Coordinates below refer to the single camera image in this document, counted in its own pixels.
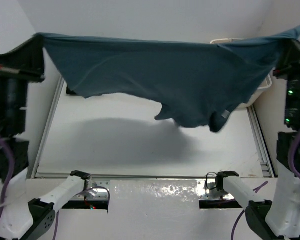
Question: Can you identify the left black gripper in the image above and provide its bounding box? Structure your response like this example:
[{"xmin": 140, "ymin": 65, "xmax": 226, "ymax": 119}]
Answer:
[{"xmin": 0, "ymin": 33, "xmax": 46, "ymax": 131}]

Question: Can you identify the blue shirt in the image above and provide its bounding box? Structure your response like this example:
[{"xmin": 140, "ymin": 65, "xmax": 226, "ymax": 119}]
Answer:
[{"xmin": 41, "ymin": 25, "xmax": 300, "ymax": 133}]

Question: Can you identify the black t shirt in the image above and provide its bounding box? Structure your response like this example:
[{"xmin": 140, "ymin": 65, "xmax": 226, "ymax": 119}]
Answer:
[{"xmin": 66, "ymin": 86, "xmax": 77, "ymax": 96}]

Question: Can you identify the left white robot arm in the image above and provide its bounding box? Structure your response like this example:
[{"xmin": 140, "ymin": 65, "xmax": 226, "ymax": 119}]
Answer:
[{"xmin": 0, "ymin": 36, "xmax": 90, "ymax": 240}]

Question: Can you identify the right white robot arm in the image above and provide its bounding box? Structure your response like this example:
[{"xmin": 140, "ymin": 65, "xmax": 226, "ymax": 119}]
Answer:
[{"xmin": 215, "ymin": 40, "xmax": 300, "ymax": 240}]

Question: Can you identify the cream laundry basket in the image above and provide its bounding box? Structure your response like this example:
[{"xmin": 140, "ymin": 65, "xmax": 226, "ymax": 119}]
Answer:
[{"xmin": 210, "ymin": 38, "xmax": 273, "ymax": 110}]

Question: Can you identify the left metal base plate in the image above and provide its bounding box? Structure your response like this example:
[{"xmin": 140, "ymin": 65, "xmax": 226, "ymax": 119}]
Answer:
[{"xmin": 72, "ymin": 185, "xmax": 110, "ymax": 201}]

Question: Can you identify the metal base plate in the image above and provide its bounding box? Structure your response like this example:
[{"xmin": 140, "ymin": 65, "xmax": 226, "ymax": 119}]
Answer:
[
  {"xmin": 196, "ymin": 178, "xmax": 234, "ymax": 201},
  {"xmin": 72, "ymin": 185, "xmax": 110, "ymax": 201}
]

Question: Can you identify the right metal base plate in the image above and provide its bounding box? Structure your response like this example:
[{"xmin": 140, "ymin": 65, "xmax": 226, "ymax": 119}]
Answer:
[{"xmin": 196, "ymin": 178, "xmax": 234, "ymax": 201}]

